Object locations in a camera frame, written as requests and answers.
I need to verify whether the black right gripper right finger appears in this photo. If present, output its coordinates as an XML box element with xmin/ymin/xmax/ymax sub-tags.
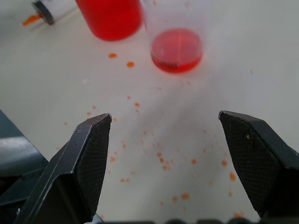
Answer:
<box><xmin>218</xmin><ymin>110</ymin><xmax>299</xmax><ymax>219</ymax></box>

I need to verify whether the clear syringe with black plunger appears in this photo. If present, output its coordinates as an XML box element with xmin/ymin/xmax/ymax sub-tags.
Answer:
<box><xmin>22</xmin><ymin>0</ymin><xmax>79</xmax><ymax>27</ymax></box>

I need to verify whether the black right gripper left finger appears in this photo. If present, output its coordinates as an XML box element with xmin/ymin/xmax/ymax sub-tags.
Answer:
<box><xmin>14</xmin><ymin>113</ymin><xmax>112</xmax><ymax>224</ymax></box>

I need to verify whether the grey table edge frame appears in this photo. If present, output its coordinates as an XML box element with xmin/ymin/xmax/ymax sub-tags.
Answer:
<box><xmin>0</xmin><ymin>109</ymin><xmax>50</xmax><ymax>224</ymax></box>

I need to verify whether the bottle of red liquid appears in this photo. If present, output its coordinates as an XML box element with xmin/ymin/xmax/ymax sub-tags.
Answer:
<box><xmin>75</xmin><ymin>0</ymin><xmax>143</xmax><ymax>42</ymax></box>

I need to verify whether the small clear plastic cup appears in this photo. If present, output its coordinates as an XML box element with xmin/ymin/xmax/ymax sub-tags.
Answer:
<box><xmin>139</xmin><ymin>0</ymin><xmax>204</xmax><ymax>74</ymax></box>

